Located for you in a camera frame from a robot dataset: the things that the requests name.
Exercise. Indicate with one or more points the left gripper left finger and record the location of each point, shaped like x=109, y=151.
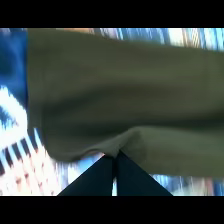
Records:
x=96, y=181

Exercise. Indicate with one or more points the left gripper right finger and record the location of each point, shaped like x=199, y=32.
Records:
x=136, y=181

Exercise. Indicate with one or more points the brown garment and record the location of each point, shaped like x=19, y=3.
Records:
x=126, y=86

